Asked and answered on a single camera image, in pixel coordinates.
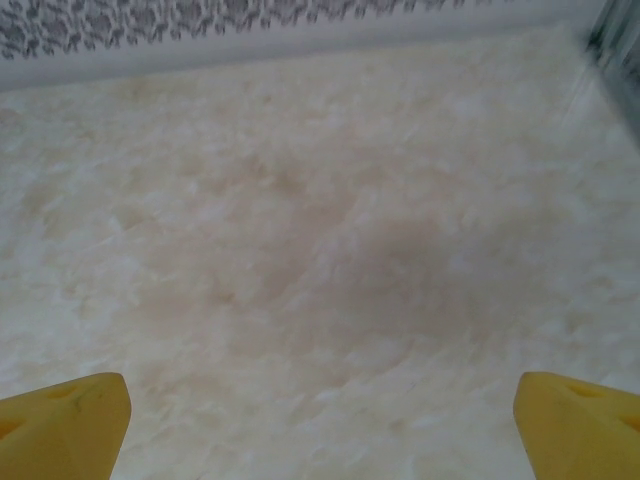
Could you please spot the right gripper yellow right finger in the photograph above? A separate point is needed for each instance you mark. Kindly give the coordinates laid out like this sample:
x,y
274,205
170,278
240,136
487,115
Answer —
x,y
585,435

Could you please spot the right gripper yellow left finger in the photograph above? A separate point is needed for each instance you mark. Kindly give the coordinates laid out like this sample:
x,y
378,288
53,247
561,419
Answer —
x,y
60,430

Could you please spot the aluminium frame post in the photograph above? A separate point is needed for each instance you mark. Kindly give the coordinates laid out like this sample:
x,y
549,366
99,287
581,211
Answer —
x,y
617,45

